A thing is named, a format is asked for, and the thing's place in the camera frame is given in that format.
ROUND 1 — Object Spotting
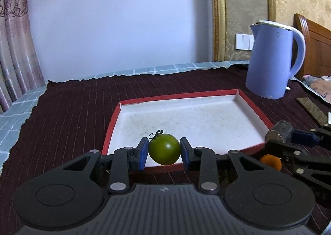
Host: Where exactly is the white wall switch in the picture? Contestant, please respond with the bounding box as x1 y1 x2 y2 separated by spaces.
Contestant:
235 33 254 51

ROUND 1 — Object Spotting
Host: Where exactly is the dark sugarcane piece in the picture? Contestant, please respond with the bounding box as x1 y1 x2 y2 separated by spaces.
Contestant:
265 120 294 144

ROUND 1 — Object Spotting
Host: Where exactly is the wooden headboard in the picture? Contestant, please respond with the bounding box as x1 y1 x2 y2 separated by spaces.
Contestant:
293 13 331 79

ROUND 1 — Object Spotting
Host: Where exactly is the printed paper package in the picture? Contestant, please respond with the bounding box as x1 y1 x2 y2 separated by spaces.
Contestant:
290 74 331 104

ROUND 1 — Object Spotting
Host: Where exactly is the blue electric kettle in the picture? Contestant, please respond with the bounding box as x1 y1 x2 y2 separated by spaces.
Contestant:
246 20 306 100

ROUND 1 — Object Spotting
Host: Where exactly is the small orange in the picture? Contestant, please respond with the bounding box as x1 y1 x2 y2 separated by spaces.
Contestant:
260 154 282 171

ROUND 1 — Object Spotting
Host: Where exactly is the green tomato with stem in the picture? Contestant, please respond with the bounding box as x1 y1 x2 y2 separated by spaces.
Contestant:
148 130 181 166

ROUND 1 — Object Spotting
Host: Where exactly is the dark striped table cloth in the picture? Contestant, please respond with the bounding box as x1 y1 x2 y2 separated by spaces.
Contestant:
1 65 330 234

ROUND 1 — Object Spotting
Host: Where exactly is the pink patterned curtain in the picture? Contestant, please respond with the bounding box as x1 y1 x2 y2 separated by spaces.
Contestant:
0 0 45 113

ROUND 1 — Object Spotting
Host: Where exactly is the brown flat strip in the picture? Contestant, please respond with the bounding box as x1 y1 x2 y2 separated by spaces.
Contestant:
296 97 328 126

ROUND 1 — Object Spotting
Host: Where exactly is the light blue checked sheet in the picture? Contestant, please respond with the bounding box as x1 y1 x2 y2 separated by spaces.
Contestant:
1 60 250 166

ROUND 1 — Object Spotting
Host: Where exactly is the gold picture frame moulding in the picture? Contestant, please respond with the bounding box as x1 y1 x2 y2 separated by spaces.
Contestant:
211 0 227 61

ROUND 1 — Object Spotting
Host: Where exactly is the red tray white inside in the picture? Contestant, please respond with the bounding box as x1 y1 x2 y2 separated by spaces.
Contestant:
101 89 275 174

